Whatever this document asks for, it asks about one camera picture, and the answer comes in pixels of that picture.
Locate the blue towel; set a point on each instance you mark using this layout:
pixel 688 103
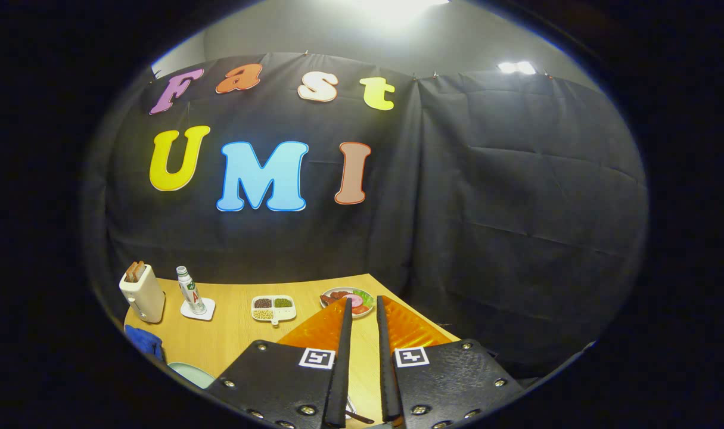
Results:
pixel 144 342

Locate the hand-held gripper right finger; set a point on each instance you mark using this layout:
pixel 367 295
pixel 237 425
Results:
pixel 387 375

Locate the round plate of food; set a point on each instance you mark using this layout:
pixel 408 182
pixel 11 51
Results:
pixel 357 298

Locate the small ceiling light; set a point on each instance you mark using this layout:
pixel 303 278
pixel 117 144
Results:
pixel 516 67

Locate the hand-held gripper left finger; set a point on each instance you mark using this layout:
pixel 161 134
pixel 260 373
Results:
pixel 339 375

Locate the large ceiling light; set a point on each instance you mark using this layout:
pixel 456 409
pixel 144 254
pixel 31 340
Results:
pixel 397 5

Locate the white square coaster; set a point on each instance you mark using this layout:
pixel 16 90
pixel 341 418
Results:
pixel 208 310

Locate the toast slice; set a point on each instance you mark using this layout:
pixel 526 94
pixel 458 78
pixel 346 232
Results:
pixel 140 270
pixel 130 272

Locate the pale green plate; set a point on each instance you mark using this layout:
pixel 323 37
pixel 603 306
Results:
pixel 192 375

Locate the white drink bottle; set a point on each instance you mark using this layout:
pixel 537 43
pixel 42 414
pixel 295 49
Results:
pixel 190 292

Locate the white divided snack dish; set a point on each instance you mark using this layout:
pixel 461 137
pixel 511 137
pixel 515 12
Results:
pixel 272 308

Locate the white toaster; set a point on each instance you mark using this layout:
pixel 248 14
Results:
pixel 144 298

